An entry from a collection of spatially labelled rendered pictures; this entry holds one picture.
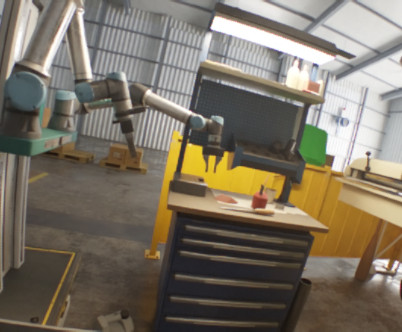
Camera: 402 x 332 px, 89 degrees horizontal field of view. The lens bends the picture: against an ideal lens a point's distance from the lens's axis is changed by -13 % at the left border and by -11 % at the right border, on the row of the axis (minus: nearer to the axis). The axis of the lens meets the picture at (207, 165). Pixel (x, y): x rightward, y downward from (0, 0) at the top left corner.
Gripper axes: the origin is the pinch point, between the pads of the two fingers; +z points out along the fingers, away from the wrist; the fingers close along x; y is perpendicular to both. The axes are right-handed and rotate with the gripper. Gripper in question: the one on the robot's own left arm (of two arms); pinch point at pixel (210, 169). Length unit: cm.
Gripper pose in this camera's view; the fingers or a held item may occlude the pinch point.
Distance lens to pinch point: 138.0
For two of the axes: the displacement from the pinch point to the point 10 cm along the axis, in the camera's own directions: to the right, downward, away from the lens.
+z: -1.3, 9.9, 0.9
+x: -9.9, -1.2, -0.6
